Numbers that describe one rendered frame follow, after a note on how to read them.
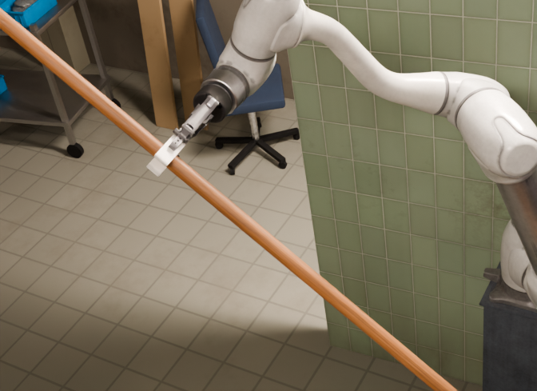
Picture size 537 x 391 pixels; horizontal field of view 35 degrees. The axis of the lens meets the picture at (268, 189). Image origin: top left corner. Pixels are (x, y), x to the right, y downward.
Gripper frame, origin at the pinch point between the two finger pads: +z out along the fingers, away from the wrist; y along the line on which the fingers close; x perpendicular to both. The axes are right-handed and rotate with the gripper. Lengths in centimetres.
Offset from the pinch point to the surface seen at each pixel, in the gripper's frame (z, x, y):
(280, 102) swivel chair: -234, -16, 190
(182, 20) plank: -264, 57, 218
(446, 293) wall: -119, -108, 103
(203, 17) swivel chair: -231, 43, 176
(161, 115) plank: -251, 34, 278
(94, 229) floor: -153, 17, 274
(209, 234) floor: -168, -31, 232
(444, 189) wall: -120, -75, 64
